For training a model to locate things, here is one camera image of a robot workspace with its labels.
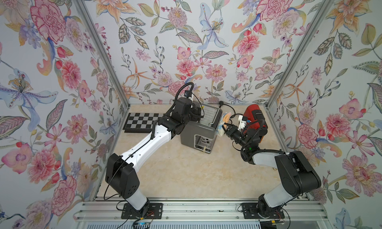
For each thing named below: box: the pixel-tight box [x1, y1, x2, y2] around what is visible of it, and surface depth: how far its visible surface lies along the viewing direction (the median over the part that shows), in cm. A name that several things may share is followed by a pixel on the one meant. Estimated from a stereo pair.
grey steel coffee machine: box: [180, 104, 223, 154], surface depth 82 cm
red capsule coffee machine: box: [242, 104, 269, 143], surface depth 90 cm
